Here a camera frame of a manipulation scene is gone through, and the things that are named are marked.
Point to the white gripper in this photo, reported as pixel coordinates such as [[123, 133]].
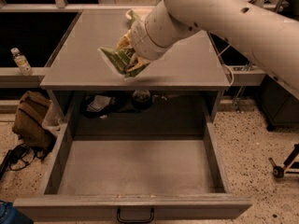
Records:
[[139, 39]]

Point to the green jalapeno chip bag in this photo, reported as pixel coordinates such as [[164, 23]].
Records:
[[117, 59]]

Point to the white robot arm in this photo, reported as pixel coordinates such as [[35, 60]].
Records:
[[267, 39]]

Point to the dark round container under counter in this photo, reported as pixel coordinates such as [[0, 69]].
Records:
[[141, 100]]

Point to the grey counter cabinet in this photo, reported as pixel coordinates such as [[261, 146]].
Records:
[[190, 69]]

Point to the grey open drawer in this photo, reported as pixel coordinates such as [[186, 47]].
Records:
[[90, 176]]

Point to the white ceramic bowl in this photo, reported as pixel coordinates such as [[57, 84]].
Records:
[[128, 14]]

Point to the dark cloth with paper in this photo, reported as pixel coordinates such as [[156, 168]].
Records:
[[100, 105]]

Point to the clear plastic water bottle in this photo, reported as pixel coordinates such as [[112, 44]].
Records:
[[21, 61]]

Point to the brown canvas backpack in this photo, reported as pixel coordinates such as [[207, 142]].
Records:
[[29, 117]]

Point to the black wheeled cart leg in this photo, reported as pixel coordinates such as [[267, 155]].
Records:
[[290, 165]]

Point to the black drawer handle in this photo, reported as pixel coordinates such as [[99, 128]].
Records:
[[134, 216]]

